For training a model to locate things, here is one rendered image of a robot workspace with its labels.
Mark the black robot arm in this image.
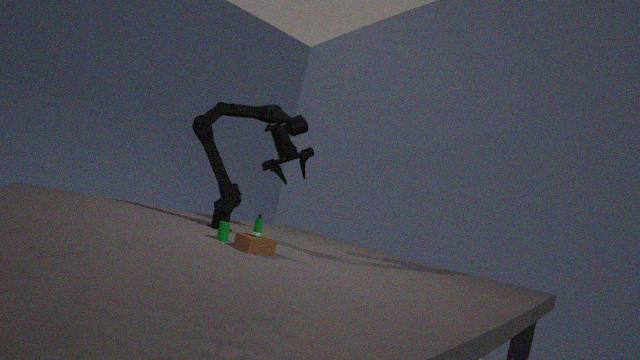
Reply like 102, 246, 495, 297
192, 102, 308, 229

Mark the brown wooden block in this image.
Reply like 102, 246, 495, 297
233, 232, 277, 256

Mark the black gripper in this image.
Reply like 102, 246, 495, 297
262, 138, 314, 184

